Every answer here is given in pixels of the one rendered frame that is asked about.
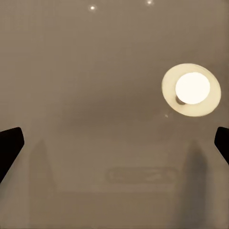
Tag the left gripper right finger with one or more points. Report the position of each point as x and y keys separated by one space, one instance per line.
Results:
x=222 y=142

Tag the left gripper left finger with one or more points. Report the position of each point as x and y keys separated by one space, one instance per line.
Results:
x=11 y=143

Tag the coffee table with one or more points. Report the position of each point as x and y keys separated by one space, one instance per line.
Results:
x=119 y=102

